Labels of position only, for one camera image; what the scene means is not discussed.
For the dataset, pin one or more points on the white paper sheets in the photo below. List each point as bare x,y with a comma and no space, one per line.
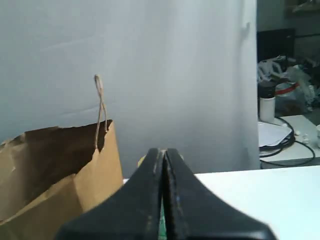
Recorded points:
270,135

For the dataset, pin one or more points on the yellow lid container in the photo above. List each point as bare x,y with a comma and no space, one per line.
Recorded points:
140,161

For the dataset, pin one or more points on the brown paper bag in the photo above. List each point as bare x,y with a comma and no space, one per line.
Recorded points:
51,175

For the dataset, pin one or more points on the white side table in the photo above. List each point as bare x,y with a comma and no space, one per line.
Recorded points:
300,148

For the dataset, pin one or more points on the black monitor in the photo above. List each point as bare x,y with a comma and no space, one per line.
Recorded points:
273,43

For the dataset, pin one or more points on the white backdrop cloth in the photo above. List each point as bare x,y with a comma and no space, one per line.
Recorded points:
176,74

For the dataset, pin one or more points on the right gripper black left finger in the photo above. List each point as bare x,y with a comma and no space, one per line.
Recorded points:
131,213

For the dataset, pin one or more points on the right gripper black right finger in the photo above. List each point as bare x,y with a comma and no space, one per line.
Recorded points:
193,212

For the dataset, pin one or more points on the plastic bags pile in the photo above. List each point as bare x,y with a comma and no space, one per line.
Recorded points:
292,86

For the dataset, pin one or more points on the white cup with black lid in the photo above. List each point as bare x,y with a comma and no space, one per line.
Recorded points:
267,100

